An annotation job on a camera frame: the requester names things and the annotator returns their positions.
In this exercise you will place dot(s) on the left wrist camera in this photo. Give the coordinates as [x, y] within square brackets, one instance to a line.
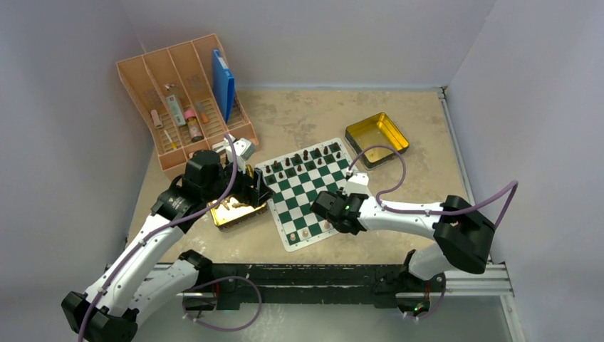
[239, 151]

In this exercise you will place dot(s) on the gold tin with pieces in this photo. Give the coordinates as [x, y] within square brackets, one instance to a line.
[230, 212]

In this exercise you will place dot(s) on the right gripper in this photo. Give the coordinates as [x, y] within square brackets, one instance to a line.
[339, 192]

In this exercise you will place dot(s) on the pink cap bottle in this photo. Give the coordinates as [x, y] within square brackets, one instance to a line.
[193, 125]

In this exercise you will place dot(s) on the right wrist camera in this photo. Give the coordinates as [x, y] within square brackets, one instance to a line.
[356, 183]

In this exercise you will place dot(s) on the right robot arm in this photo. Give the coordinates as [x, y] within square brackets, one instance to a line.
[462, 237]

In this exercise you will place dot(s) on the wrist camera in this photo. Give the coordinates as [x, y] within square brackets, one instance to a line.
[239, 151]
[356, 183]

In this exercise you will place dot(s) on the pink desk organizer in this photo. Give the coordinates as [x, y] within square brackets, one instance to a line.
[185, 70]

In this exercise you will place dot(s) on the grey green box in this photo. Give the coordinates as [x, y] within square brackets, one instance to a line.
[176, 110]

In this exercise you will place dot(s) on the empty gold tin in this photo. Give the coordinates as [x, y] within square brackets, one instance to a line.
[377, 129]

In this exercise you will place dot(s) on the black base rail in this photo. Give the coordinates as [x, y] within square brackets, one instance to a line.
[382, 286]

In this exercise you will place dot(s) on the pink eraser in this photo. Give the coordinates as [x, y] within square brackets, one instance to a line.
[156, 119]

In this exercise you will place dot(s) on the green white chess board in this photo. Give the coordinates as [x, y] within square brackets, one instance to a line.
[296, 184]

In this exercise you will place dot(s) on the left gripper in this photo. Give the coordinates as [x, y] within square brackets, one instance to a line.
[248, 193]

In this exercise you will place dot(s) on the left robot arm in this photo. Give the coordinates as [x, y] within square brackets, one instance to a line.
[206, 179]

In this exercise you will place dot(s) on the blue folder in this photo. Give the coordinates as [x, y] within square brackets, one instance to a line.
[223, 84]

